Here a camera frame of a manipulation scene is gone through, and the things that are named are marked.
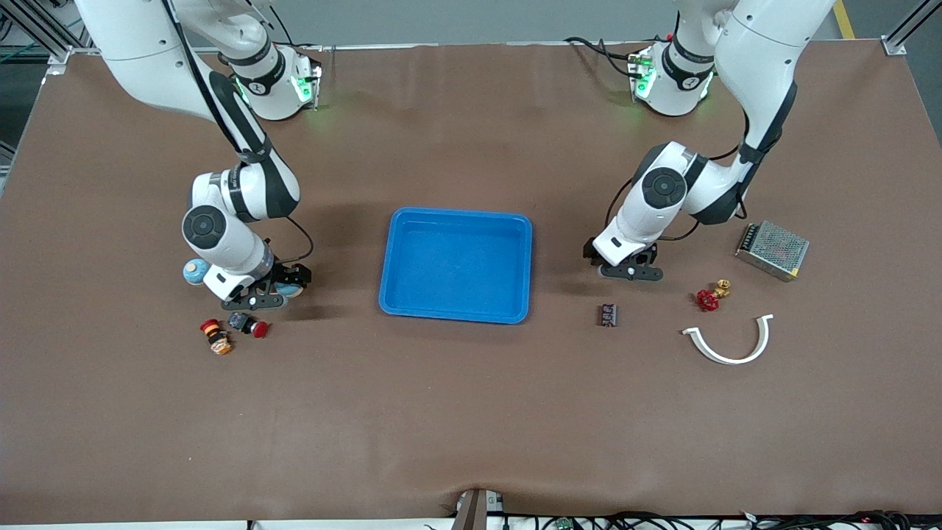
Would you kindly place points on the orange red push button switch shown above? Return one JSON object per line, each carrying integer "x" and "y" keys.
{"x": 218, "y": 338}

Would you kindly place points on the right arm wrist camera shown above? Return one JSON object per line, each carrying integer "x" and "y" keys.
{"x": 254, "y": 302}

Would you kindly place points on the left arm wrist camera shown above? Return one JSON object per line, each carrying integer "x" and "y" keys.
{"x": 633, "y": 273}

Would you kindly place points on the red black emergency stop button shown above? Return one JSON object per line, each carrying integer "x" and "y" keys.
{"x": 239, "y": 321}

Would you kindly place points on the black small terminal block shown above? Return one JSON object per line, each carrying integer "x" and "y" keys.
{"x": 608, "y": 315}

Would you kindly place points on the blue service bell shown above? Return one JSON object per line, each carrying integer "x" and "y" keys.
{"x": 291, "y": 290}
{"x": 193, "y": 274}

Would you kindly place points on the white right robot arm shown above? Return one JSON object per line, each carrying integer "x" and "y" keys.
{"x": 140, "y": 51}

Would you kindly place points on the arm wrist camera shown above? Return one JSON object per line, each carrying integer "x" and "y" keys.
{"x": 633, "y": 273}
{"x": 254, "y": 302}

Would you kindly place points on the blue plastic tray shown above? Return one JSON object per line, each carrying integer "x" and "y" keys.
{"x": 456, "y": 265}

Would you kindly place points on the white curved plastic clamp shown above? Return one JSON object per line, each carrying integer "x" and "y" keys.
{"x": 728, "y": 360}

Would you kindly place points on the aluminium frame profile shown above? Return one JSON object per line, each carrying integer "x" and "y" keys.
{"x": 894, "y": 46}
{"x": 57, "y": 53}

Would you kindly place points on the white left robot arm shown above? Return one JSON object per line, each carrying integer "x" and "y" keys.
{"x": 758, "y": 44}

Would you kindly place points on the grey table edge bracket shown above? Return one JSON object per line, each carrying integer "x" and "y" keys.
{"x": 471, "y": 511}

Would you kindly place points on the metal mesh power supply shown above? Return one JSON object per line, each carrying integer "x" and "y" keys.
{"x": 773, "y": 249}

